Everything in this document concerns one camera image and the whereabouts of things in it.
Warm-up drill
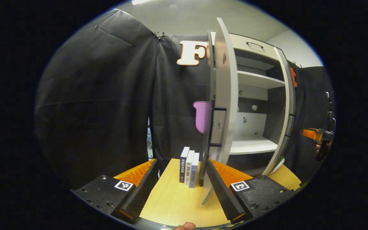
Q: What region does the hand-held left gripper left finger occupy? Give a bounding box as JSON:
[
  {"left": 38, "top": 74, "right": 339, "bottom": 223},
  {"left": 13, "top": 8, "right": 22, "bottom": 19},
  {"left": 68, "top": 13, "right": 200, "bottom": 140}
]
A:
[{"left": 70, "top": 158, "right": 159, "bottom": 223}]

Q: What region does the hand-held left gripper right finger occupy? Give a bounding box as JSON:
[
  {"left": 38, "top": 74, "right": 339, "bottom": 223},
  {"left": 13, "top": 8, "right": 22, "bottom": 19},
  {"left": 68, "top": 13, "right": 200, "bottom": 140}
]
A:
[{"left": 205, "top": 159, "right": 295, "bottom": 225}]

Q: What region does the white cabinet door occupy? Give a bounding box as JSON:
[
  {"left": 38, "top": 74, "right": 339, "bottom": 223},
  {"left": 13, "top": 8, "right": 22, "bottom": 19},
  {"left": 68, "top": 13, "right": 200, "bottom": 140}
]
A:
[
  {"left": 262, "top": 46, "right": 297, "bottom": 176},
  {"left": 201, "top": 18, "right": 239, "bottom": 205}
]

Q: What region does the white grey cabinet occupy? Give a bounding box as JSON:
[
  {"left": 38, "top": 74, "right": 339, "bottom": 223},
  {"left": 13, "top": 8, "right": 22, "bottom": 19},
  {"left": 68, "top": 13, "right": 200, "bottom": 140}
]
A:
[{"left": 208, "top": 31, "right": 292, "bottom": 177}]

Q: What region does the white cabinet shelf board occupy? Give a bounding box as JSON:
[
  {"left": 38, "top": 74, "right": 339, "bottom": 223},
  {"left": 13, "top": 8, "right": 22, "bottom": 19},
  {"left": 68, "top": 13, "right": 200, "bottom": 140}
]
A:
[{"left": 237, "top": 70, "right": 286, "bottom": 89}]

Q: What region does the white cabinet drawer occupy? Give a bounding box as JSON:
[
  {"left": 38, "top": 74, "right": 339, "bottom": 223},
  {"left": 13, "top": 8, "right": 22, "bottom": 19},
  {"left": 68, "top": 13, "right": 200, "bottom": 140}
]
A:
[{"left": 228, "top": 33, "right": 281, "bottom": 62}]

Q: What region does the light blue book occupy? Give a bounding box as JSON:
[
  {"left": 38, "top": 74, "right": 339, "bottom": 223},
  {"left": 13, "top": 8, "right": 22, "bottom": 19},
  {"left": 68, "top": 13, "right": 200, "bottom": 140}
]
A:
[{"left": 189, "top": 152, "right": 200, "bottom": 189}]

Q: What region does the white book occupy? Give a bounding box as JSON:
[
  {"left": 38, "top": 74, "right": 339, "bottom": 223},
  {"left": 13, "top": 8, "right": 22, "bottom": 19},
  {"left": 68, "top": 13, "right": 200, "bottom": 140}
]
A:
[{"left": 185, "top": 149, "right": 196, "bottom": 186}]

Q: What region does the green white object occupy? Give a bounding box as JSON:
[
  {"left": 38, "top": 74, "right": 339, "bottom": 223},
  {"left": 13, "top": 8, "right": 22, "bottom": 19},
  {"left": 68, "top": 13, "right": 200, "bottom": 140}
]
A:
[{"left": 268, "top": 156, "right": 286, "bottom": 175}]

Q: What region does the black door handle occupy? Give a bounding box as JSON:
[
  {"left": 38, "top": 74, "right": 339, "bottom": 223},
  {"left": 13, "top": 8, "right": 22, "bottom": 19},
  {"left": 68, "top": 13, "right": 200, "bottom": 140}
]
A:
[
  {"left": 209, "top": 106, "right": 228, "bottom": 148},
  {"left": 285, "top": 110, "right": 297, "bottom": 138}
]

